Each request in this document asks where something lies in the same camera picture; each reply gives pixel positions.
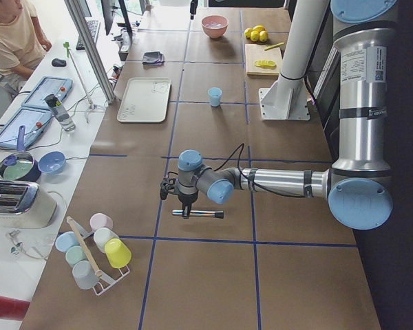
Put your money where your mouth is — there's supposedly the yellow-green plastic knife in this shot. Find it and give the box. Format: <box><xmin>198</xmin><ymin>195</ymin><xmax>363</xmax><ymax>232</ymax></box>
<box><xmin>264</xmin><ymin>42</ymin><xmax>285</xmax><ymax>51</ymax></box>

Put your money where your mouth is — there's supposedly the bamboo cutting board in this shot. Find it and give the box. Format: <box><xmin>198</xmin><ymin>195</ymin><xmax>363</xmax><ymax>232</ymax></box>
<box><xmin>245</xmin><ymin>44</ymin><xmax>283</xmax><ymax>76</ymax></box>

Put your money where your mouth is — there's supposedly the grey-blue cup on rack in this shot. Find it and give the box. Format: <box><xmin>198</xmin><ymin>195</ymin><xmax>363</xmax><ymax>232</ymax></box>
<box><xmin>72</xmin><ymin>260</ymin><xmax>99</xmax><ymax>289</ymax></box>

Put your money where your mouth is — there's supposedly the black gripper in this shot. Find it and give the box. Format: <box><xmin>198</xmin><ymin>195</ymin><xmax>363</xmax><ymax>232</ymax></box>
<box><xmin>160</xmin><ymin>175</ymin><xmax>198</xmax><ymax>219</ymax></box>

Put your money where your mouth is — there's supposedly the blue bowl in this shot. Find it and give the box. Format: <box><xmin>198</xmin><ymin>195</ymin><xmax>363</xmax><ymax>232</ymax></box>
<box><xmin>38</xmin><ymin>151</ymin><xmax>66</xmax><ymax>174</ymax></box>

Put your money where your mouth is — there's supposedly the black computer mouse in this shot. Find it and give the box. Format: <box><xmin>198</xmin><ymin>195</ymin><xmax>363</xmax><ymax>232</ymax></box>
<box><xmin>51</xmin><ymin>58</ymin><xmax>67</xmax><ymax>67</ymax></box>

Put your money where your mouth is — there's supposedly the grey folded cloth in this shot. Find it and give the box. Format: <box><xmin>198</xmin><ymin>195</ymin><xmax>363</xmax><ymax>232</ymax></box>
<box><xmin>142</xmin><ymin>51</ymin><xmax>165</xmax><ymax>65</ymax></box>

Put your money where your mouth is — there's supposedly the silver toaster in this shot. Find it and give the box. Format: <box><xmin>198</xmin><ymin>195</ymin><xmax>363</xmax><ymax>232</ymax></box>
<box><xmin>0</xmin><ymin>180</ymin><xmax>56</xmax><ymax>229</ymax></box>

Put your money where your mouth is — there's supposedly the pink cup on rack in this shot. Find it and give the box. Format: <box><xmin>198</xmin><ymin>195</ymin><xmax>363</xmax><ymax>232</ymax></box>
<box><xmin>89</xmin><ymin>213</ymin><xmax>114</xmax><ymax>232</ymax></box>

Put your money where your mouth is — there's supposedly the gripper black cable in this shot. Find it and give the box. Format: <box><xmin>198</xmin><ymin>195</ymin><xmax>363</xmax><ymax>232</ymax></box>
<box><xmin>211</xmin><ymin>143</ymin><xmax>307</xmax><ymax>199</ymax></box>

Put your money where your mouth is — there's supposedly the light blue plastic cup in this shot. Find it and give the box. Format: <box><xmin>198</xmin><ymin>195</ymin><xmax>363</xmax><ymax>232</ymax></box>
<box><xmin>207</xmin><ymin>87</ymin><xmax>222</xmax><ymax>107</ymax></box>

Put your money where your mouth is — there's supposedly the aluminium frame post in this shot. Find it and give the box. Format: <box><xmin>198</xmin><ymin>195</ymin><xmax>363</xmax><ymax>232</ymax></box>
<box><xmin>65</xmin><ymin>0</ymin><xmax>116</xmax><ymax>105</ymax></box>

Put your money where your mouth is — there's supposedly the cream bear serving tray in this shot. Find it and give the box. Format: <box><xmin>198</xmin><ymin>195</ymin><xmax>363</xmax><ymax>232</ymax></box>
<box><xmin>117</xmin><ymin>78</ymin><xmax>171</xmax><ymax>123</ymax></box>

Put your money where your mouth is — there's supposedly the green-tipped reacher stick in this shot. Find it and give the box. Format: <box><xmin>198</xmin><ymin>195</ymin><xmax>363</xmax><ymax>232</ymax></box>
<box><xmin>63</xmin><ymin>41</ymin><xmax>97</xmax><ymax>124</ymax></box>

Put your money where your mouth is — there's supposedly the person in beige shirt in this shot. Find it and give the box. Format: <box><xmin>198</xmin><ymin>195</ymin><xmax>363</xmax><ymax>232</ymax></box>
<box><xmin>0</xmin><ymin>0</ymin><xmax>52</xmax><ymax>91</ymax></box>

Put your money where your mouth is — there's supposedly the yellow lemon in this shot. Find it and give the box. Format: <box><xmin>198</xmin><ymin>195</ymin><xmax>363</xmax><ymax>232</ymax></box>
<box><xmin>259</xmin><ymin>30</ymin><xmax>269</xmax><ymax>43</ymax></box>
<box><xmin>250</xmin><ymin>30</ymin><xmax>260</xmax><ymax>42</ymax></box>
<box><xmin>244</xmin><ymin>28</ymin><xmax>252</xmax><ymax>39</ymax></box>
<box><xmin>253</xmin><ymin>25</ymin><xmax>266</xmax><ymax>33</ymax></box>

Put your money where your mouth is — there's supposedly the dark blue pot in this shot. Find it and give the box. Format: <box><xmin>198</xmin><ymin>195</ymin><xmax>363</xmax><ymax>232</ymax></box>
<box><xmin>0</xmin><ymin>125</ymin><xmax>41</xmax><ymax>182</ymax></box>

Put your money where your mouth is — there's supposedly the clear water bottle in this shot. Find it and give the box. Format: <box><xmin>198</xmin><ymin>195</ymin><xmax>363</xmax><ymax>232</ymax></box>
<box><xmin>44</xmin><ymin>94</ymin><xmax>76</xmax><ymax>131</ymax></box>

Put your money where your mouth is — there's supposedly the light blue cup on rack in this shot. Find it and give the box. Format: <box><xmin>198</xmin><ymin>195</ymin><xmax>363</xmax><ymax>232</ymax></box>
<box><xmin>54</xmin><ymin>231</ymin><xmax>79</xmax><ymax>253</ymax></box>

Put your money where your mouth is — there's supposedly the mint cup on rack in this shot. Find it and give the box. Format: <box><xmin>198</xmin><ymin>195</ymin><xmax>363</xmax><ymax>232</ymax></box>
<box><xmin>65</xmin><ymin>245</ymin><xmax>87</xmax><ymax>267</ymax></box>

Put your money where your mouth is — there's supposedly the pink bowl of ice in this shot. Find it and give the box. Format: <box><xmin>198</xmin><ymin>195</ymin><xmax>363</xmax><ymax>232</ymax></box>
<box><xmin>201</xmin><ymin>15</ymin><xmax>229</xmax><ymax>39</ymax></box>

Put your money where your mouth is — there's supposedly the yellow cup on rack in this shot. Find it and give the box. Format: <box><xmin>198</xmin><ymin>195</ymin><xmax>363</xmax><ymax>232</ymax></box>
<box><xmin>104</xmin><ymin>238</ymin><xmax>132</xmax><ymax>269</ymax></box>

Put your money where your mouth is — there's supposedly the red cylinder object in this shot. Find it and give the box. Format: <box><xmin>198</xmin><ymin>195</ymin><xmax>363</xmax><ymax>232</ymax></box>
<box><xmin>0</xmin><ymin>296</ymin><xmax>30</xmax><ymax>321</ymax></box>

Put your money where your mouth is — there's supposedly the blue teach pendant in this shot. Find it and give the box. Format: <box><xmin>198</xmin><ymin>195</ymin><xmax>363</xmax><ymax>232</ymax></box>
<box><xmin>0</xmin><ymin>107</ymin><xmax>54</xmax><ymax>150</ymax></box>
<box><xmin>21</xmin><ymin>76</ymin><xmax>73</xmax><ymax>109</ymax></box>

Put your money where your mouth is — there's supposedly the white cup rack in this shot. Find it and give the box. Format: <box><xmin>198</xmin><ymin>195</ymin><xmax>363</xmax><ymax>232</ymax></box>
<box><xmin>66</xmin><ymin>216</ymin><xmax>131</xmax><ymax>296</ymax></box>

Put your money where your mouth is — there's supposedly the steel muddler black tip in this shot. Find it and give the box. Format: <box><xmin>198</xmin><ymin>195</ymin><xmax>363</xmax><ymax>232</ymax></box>
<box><xmin>171</xmin><ymin>210</ymin><xmax>224</xmax><ymax>219</ymax></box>

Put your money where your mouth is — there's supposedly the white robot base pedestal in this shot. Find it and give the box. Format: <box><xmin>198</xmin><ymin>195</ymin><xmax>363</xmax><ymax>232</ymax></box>
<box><xmin>259</xmin><ymin>0</ymin><xmax>330</xmax><ymax>121</ymax></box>

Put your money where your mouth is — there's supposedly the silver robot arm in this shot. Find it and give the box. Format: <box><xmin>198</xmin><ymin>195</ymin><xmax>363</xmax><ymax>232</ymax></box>
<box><xmin>160</xmin><ymin>1</ymin><xmax>398</xmax><ymax>230</ymax></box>

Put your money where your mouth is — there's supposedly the white cup on rack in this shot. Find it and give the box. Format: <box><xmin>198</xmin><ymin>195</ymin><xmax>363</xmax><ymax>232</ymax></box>
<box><xmin>94</xmin><ymin>227</ymin><xmax>119</xmax><ymax>254</ymax></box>

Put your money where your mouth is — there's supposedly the lemon slices row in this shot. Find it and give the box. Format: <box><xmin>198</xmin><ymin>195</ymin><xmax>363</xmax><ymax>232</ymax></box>
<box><xmin>254</xmin><ymin>60</ymin><xmax>277</xmax><ymax>69</ymax></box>

